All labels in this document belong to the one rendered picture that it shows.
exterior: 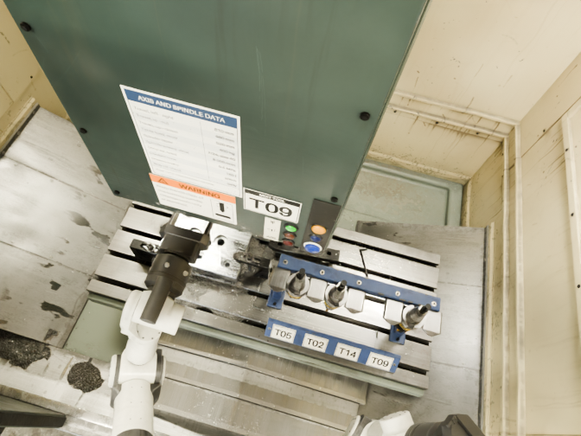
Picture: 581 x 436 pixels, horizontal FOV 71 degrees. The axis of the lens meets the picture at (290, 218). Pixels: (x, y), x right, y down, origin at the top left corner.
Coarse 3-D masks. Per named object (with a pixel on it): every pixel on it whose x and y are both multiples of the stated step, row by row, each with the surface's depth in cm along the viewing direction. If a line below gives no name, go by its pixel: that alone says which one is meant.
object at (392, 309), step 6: (390, 300) 114; (396, 300) 114; (384, 306) 114; (390, 306) 113; (396, 306) 113; (402, 306) 114; (384, 312) 112; (390, 312) 112; (396, 312) 113; (384, 318) 112; (390, 318) 112; (396, 318) 112
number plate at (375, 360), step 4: (372, 352) 133; (372, 356) 133; (376, 356) 133; (380, 356) 133; (384, 356) 132; (368, 360) 134; (372, 360) 133; (376, 360) 133; (380, 360) 133; (384, 360) 133; (388, 360) 133; (392, 360) 132; (368, 364) 134; (372, 364) 134; (376, 364) 134; (380, 364) 134; (384, 364) 133; (388, 364) 133; (380, 368) 134; (384, 368) 134; (388, 368) 134
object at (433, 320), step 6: (432, 312) 114; (438, 312) 114; (426, 318) 113; (432, 318) 113; (438, 318) 113; (426, 324) 112; (432, 324) 112; (438, 324) 112; (426, 330) 111; (432, 330) 111; (438, 330) 111; (432, 336) 111
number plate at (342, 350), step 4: (340, 344) 133; (344, 344) 133; (336, 348) 134; (340, 348) 134; (344, 348) 133; (348, 348) 133; (352, 348) 133; (356, 348) 133; (336, 352) 134; (340, 352) 134; (344, 352) 134; (348, 352) 134; (352, 352) 133; (356, 352) 133; (360, 352) 133; (340, 356) 135; (344, 356) 134; (348, 356) 134; (352, 356) 134; (356, 356) 134; (352, 360) 135; (356, 360) 134
